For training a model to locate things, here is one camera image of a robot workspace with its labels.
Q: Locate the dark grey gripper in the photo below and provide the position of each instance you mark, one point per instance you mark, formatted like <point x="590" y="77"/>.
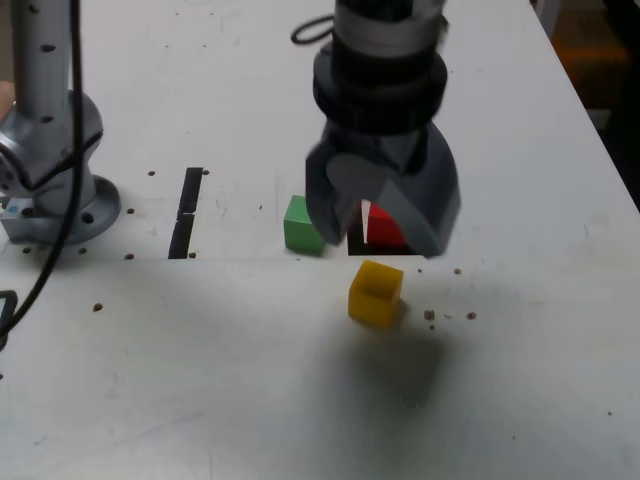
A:
<point x="385" y="150"/>

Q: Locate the red cube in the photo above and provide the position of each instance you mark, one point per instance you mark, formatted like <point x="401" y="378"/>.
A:
<point x="382" y="230"/>

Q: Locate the green cube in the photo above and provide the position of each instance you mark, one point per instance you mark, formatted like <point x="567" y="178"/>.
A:
<point x="297" y="235"/>

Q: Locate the yellow cube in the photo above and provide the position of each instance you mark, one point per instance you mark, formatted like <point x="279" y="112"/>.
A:
<point x="375" y="300"/>

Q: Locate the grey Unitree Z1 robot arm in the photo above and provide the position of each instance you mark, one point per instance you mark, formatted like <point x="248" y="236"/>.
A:
<point x="45" y="150"/>

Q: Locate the black tape square outline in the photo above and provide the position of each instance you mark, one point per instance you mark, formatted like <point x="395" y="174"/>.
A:
<point x="380" y="250"/>

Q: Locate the person's hand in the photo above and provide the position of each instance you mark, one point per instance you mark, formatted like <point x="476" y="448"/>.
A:
<point x="5" y="97"/>

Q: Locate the black tape strip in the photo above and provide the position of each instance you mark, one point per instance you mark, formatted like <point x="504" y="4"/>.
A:
<point x="179" y="240"/>

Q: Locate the black bracket frame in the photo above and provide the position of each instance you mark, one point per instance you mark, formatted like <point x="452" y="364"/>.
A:
<point x="9" y="295"/>

